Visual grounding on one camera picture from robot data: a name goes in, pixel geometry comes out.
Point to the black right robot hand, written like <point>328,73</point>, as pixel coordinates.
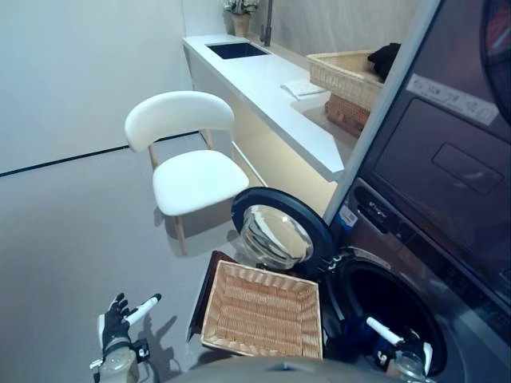
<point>415,347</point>

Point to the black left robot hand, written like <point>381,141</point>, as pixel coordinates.
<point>113,325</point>

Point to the blue garment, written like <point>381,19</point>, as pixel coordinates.
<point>359,331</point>

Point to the round washing machine door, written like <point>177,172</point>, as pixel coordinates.
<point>315,223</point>

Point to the grey robot torso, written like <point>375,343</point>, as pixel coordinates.
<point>287,371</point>

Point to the blue energy label sticker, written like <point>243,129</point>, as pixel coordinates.
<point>348,217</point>

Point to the wicker laundry basket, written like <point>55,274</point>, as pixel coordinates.
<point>259,307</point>

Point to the white chair with wooden legs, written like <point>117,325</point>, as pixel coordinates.
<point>191,179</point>

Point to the white cabinet side panel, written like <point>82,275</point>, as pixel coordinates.
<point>379,119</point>

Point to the small brown wicker box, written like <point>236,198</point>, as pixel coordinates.
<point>347,115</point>

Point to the white counter cabinet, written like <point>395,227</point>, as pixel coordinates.
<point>271,99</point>

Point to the large wicker counter basket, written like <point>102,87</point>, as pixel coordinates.
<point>339,77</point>

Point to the folded white cloth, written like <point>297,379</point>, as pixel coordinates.
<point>303,88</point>

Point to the black garment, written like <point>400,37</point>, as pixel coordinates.
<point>385,60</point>

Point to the dark counter sink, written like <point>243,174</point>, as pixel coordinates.
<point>237,50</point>

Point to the potted white flowers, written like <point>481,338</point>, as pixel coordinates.
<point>240,18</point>

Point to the dark tall faucet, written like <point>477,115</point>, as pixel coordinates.
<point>267,24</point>

